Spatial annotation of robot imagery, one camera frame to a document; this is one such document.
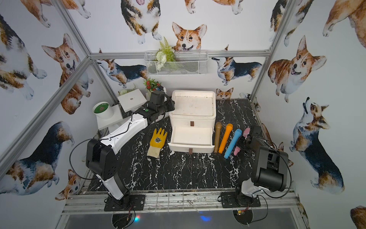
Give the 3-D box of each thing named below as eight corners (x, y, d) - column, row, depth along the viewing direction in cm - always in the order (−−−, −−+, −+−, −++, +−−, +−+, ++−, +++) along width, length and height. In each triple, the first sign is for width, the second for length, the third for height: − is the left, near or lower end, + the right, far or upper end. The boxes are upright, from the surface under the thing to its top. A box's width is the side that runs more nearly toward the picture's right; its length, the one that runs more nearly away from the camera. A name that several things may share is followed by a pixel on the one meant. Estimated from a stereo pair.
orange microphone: (217, 152, 93) (218, 150, 91) (227, 124, 107) (227, 122, 105) (224, 155, 92) (225, 153, 90) (232, 126, 106) (233, 124, 104)
